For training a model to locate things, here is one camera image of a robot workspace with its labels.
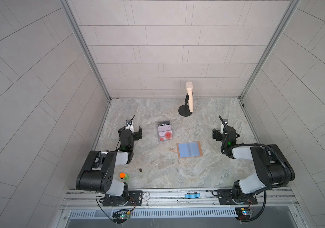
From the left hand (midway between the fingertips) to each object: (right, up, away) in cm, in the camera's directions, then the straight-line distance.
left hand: (134, 124), depth 92 cm
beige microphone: (+36, +24, -5) cm, 43 cm away
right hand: (+59, -2, +4) cm, 59 cm away
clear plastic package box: (+20, -4, -1) cm, 21 cm away
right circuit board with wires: (+59, -40, -25) cm, 76 cm away
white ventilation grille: (+27, -40, -24) cm, 54 cm away
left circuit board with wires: (+1, -39, -28) cm, 48 cm away
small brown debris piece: (+7, -25, -12) cm, 28 cm away
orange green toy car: (-1, -26, -17) cm, 31 cm away
